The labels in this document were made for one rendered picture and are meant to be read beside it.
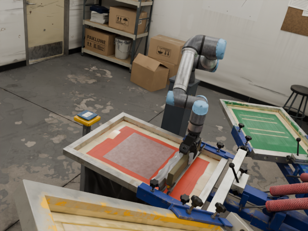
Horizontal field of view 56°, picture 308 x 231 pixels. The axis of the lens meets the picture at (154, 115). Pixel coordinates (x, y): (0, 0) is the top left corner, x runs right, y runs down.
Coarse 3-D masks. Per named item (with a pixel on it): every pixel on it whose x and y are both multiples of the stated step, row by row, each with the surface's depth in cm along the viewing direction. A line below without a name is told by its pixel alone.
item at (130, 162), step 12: (108, 144) 173; (120, 144) 175; (96, 156) 162; (108, 156) 163; (120, 156) 165; (132, 156) 167; (144, 156) 169; (120, 168) 156; (132, 168) 158; (144, 168) 159; (156, 168) 161; (144, 180) 151; (180, 180) 155; (192, 180) 157; (180, 192) 147
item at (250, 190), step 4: (244, 188) 145; (248, 188) 145; (252, 188) 146; (244, 192) 143; (248, 192) 142; (252, 192) 143; (256, 192) 143; (260, 192) 144; (264, 192) 144; (240, 196) 145; (252, 196) 142; (256, 196) 141; (260, 196) 141; (264, 196) 142; (248, 200) 144; (252, 200) 143; (256, 200) 142; (260, 200) 141; (264, 200) 140; (256, 204) 143; (260, 204) 141
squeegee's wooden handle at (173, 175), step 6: (198, 150) 173; (186, 156) 154; (180, 162) 148; (186, 162) 154; (174, 168) 143; (180, 168) 146; (168, 174) 140; (174, 174) 140; (168, 180) 141; (174, 180) 143
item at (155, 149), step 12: (120, 132) 187; (132, 132) 189; (132, 144) 177; (144, 144) 180; (156, 144) 182; (168, 144) 184; (156, 156) 171; (168, 156) 173; (192, 168) 166; (204, 168) 168
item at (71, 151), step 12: (120, 120) 197; (132, 120) 198; (96, 132) 176; (156, 132) 192; (168, 132) 190; (72, 144) 162; (84, 144) 168; (72, 156) 155; (84, 156) 154; (216, 156) 177; (96, 168) 150; (108, 168) 149; (216, 168) 164; (120, 180) 144; (132, 180) 144; (216, 180) 155; (204, 192) 145
